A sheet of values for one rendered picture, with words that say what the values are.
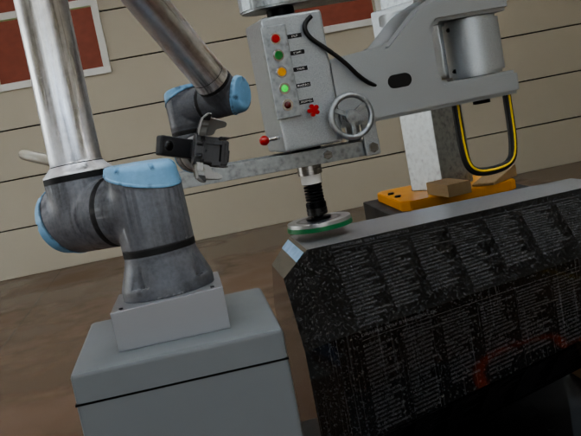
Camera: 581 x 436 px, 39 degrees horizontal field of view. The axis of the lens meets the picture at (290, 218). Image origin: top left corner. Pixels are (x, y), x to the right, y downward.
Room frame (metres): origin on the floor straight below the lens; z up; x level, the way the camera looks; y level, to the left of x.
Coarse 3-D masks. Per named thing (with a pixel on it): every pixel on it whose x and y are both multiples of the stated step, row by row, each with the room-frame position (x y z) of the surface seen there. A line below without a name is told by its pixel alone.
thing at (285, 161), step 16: (336, 144) 2.79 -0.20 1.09; (352, 144) 2.69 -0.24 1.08; (240, 160) 2.70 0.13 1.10; (256, 160) 2.60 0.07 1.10; (272, 160) 2.62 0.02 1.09; (288, 160) 2.63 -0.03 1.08; (304, 160) 2.64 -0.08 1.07; (320, 160) 2.66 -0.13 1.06; (336, 160) 2.67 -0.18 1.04; (192, 176) 2.55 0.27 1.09; (224, 176) 2.58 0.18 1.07; (240, 176) 2.59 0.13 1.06
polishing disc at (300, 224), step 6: (336, 216) 2.68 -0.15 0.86; (342, 216) 2.66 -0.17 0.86; (348, 216) 2.67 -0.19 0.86; (294, 222) 2.72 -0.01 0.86; (300, 222) 2.70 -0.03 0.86; (306, 222) 2.67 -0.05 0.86; (312, 222) 2.65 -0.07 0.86; (318, 222) 2.62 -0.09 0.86; (324, 222) 2.60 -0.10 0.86; (330, 222) 2.61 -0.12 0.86; (336, 222) 2.62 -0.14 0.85; (288, 228) 2.69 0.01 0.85; (294, 228) 2.65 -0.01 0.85; (300, 228) 2.63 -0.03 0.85; (306, 228) 2.61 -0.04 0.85
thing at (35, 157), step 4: (20, 152) 2.44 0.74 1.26; (24, 152) 2.40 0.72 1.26; (28, 152) 2.39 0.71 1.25; (32, 152) 2.38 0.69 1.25; (36, 152) 2.37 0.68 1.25; (40, 152) 2.62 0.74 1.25; (20, 156) 2.43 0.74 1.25; (24, 156) 2.39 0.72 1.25; (28, 156) 2.38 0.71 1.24; (32, 156) 2.36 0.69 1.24; (36, 156) 2.35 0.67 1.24; (40, 156) 2.34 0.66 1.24; (44, 156) 2.34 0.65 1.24; (28, 160) 2.39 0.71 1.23; (32, 160) 2.36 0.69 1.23; (36, 160) 2.35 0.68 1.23; (40, 160) 2.34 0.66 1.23; (44, 160) 2.33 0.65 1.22; (44, 164) 2.34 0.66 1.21; (48, 164) 2.33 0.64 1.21
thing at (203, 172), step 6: (198, 162) 1.88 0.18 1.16; (198, 168) 1.87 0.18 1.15; (204, 168) 1.89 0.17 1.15; (210, 168) 1.90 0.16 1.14; (198, 174) 1.84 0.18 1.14; (204, 174) 1.85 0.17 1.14; (210, 174) 1.87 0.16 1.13; (216, 174) 1.88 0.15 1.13; (198, 180) 1.85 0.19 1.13; (204, 180) 1.82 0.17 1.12
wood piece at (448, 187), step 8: (432, 184) 3.29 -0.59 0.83; (440, 184) 3.22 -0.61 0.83; (448, 184) 3.17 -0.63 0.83; (456, 184) 3.17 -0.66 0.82; (464, 184) 3.18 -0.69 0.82; (432, 192) 3.30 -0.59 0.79; (440, 192) 3.23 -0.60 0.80; (448, 192) 3.16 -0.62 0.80; (456, 192) 3.17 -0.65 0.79; (464, 192) 3.18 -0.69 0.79
